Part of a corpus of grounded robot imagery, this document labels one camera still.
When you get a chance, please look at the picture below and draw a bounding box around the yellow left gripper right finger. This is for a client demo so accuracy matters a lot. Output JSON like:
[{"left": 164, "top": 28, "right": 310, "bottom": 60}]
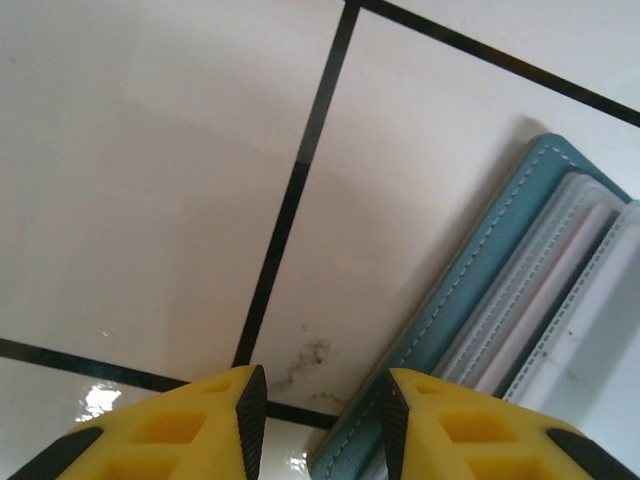
[{"left": 377, "top": 367, "right": 640, "bottom": 480}]

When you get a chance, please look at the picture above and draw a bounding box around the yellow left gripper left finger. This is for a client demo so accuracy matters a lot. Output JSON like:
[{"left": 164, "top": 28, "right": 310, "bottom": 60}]
[{"left": 9, "top": 363, "right": 270, "bottom": 480}]

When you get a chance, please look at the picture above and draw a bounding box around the pale credit card dark stripe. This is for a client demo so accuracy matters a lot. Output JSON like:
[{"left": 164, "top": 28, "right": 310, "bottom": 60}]
[{"left": 474, "top": 203, "right": 622, "bottom": 402}]

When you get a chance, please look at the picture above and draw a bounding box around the blue leather card holder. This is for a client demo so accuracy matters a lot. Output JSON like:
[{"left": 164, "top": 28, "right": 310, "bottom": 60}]
[{"left": 307, "top": 132, "right": 640, "bottom": 480}]

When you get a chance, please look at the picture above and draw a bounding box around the white credit card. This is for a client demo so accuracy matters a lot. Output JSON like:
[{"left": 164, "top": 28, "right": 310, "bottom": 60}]
[{"left": 514, "top": 199, "right": 640, "bottom": 454}]

